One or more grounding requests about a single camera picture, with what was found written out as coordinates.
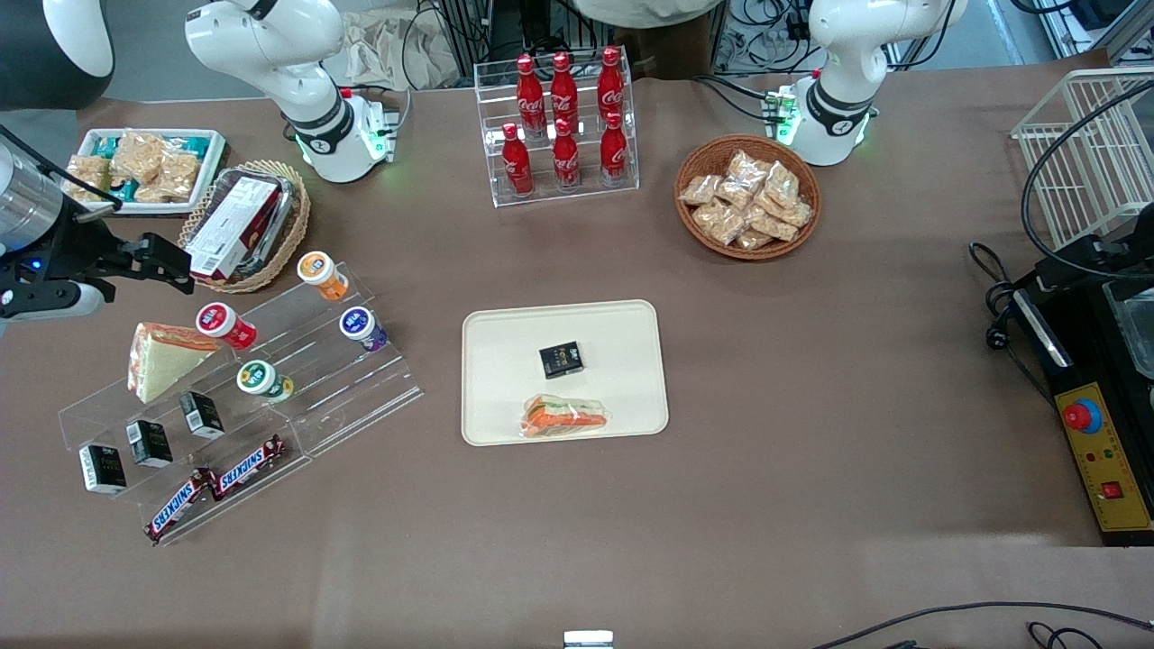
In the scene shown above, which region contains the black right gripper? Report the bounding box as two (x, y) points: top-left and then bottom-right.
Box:
(18, 215), (196, 297)

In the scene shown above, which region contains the green gum canister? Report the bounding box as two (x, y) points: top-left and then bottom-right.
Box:
(236, 360), (295, 404)

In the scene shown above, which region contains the red gum canister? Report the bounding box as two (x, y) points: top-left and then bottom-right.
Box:
(196, 303), (259, 352)

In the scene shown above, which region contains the orange gum canister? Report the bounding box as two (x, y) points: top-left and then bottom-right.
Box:
(297, 251), (349, 302)

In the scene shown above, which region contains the purple gum canister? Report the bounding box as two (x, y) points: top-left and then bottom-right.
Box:
(339, 306), (389, 353)

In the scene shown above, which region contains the cream plastic tray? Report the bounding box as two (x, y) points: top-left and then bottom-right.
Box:
(461, 299), (670, 447)

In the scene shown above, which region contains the white and maroon carton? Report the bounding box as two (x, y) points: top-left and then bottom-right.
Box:
(185, 176), (282, 282)

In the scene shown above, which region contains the clear bag of rice snacks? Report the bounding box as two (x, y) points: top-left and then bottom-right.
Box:
(135, 151), (201, 203)
(65, 155), (114, 203)
(113, 132), (169, 181)

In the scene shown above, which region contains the wrapped triangular white sandwich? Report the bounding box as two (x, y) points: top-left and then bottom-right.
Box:
(126, 322), (220, 404)

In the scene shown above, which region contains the white rectangular serving dish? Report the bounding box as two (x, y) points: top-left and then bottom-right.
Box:
(61, 128), (228, 217)

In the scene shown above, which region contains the oval light wicker basket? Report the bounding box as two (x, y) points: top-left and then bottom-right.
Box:
(178, 160), (312, 295)

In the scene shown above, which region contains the black white-label small box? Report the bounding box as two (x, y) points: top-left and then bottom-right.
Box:
(78, 443), (128, 495)
(125, 419), (174, 469)
(179, 390), (225, 441)

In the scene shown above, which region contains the clear acrylic stepped shelf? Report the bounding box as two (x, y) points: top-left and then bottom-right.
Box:
(59, 261), (425, 546)

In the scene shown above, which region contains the Snickers chocolate bar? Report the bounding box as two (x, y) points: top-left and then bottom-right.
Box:
(144, 469), (217, 544)
(209, 434), (287, 501)

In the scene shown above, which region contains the red Coca-Cola bottle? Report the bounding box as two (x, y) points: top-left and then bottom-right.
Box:
(515, 54), (547, 138)
(549, 51), (580, 129)
(600, 111), (629, 187)
(500, 123), (535, 197)
(551, 117), (582, 192)
(597, 46), (626, 123)

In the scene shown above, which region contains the black gold-print small box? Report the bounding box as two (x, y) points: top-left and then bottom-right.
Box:
(539, 342), (585, 380)

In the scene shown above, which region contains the wrapped orange-filling sandwich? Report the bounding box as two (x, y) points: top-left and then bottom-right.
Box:
(520, 394), (609, 441)

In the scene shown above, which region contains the clear acrylic bottle rack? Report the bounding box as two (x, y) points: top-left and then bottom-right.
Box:
(473, 54), (641, 209)

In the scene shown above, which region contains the round brown wicker basket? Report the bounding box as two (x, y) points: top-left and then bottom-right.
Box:
(674, 134), (822, 262)

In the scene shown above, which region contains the person in white clothing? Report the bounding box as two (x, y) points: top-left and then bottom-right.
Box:
(573, 0), (728, 30)

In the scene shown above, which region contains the black control box yellow panel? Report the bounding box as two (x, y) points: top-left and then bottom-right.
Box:
(1010, 279), (1154, 548)

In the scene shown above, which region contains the red emergency stop button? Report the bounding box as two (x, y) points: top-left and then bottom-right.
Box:
(1062, 398), (1104, 434)

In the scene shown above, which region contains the black device with clamp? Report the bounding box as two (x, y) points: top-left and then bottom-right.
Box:
(1032, 204), (1154, 291)

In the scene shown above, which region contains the clear plastic container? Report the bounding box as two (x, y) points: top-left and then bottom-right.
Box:
(1104, 279), (1154, 379)

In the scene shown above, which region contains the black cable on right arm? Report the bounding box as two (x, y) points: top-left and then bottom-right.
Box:
(0, 124), (124, 219)

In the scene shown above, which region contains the black cable with plug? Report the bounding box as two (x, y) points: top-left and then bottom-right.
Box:
(968, 241), (1024, 353)

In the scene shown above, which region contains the long black looping cable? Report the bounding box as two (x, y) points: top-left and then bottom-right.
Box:
(1020, 81), (1154, 282)

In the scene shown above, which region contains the thin black floor cable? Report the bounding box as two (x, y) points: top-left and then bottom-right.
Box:
(810, 601), (1154, 649)

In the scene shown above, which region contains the white wire basket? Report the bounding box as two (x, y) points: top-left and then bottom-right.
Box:
(1011, 68), (1154, 253)

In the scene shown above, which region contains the curled black cable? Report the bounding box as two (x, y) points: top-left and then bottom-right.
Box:
(1026, 621), (1106, 649)

